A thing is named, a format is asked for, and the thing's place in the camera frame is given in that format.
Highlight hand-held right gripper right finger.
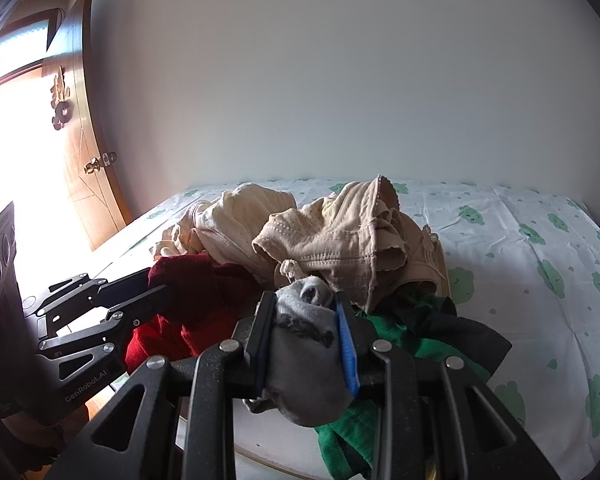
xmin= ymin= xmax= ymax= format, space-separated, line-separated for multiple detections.
xmin=334 ymin=292 xmax=561 ymax=480

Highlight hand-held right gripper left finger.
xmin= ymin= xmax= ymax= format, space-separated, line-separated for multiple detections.
xmin=45 ymin=290 xmax=279 ymax=480

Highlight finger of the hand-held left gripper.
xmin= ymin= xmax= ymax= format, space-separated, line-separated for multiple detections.
xmin=22 ymin=267 xmax=154 ymax=320
xmin=35 ymin=285 xmax=169 ymax=362

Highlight bright red underwear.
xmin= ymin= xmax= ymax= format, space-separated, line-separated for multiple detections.
xmin=125 ymin=305 xmax=251 ymax=366

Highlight grey sock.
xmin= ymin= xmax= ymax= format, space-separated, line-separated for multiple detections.
xmin=242 ymin=276 xmax=356 ymax=428

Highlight dark red underwear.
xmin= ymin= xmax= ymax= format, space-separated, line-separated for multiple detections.
xmin=147 ymin=254 xmax=268 ymax=331

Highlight green striped underwear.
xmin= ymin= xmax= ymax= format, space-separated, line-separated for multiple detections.
xmin=317 ymin=287 xmax=512 ymax=480

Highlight beige underwear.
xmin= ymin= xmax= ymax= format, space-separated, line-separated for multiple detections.
xmin=252 ymin=176 xmax=443 ymax=311

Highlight shallow cardboard tray box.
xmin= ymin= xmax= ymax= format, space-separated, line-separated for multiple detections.
xmin=172 ymin=240 xmax=453 ymax=480

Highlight cream mesh underwear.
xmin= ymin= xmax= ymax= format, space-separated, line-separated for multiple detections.
xmin=152 ymin=183 xmax=298 ymax=261

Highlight wooden door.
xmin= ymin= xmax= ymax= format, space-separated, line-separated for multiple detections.
xmin=42 ymin=0 xmax=133 ymax=253

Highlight cloud print tablecloth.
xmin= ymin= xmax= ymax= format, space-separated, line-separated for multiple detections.
xmin=105 ymin=178 xmax=600 ymax=480

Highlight gold door ornament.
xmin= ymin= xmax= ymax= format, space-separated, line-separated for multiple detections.
xmin=50 ymin=65 xmax=76 ymax=132

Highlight brass door handle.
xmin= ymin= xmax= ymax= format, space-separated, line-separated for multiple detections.
xmin=83 ymin=150 xmax=118 ymax=175

